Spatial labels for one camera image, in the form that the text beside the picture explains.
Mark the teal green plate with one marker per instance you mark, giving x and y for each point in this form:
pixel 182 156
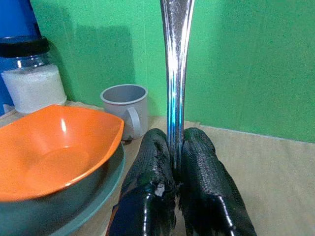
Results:
pixel 81 201

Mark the glass jar with white powder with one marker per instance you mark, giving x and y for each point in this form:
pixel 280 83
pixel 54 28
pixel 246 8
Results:
pixel 30 76

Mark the orange bowl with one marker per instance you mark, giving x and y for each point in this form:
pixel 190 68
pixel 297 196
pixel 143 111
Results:
pixel 54 150

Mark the beige tablecloth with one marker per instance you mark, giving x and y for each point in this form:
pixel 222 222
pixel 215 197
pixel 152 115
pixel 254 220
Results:
pixel 258 177

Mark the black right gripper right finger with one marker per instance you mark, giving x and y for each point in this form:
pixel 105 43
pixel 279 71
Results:
pixel 204 177

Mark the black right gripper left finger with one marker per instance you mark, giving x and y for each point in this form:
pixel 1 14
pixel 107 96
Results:
pixel 145 177

